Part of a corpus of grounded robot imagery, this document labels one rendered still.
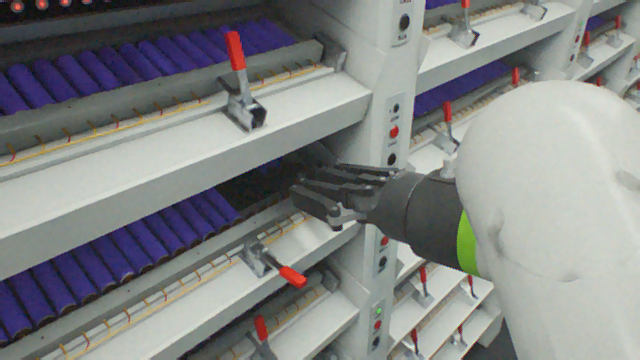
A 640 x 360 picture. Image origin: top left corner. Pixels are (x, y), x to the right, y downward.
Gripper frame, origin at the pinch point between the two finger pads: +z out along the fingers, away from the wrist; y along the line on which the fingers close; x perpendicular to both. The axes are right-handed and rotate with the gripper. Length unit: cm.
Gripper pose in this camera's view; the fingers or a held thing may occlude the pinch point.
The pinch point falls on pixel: (293, 177)
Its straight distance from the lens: 60.9
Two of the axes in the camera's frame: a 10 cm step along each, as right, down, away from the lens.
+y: -6.9, 3.6, -6.2
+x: 1.4, 9.2, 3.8
